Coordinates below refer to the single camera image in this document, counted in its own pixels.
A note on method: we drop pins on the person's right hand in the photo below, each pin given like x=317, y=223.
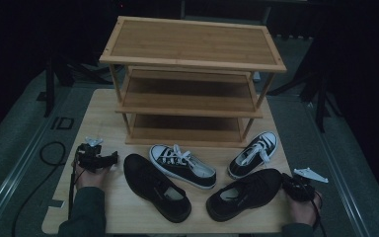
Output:
x=301, y=210

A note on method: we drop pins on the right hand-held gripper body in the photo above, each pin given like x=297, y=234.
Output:
x=304, y=189

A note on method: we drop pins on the all-black lace-up shoe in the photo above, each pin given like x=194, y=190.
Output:
x=253, y=191
x=151, y=184

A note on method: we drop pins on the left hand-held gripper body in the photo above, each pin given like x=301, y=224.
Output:
x=90, y=156

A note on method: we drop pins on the black white canvas sneaker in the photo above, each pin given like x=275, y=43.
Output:
x=190, y=171
x=246, y=164

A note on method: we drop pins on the black metal stand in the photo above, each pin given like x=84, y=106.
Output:
x=49, y=89
x=321, y=98

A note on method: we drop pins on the person's left hand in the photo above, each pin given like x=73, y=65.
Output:
x=90, y=179

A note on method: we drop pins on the wooden three-tier shoe rack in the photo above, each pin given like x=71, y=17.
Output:
x=190, y=42

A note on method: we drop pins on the small white block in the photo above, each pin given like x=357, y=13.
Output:
x=256, y=76

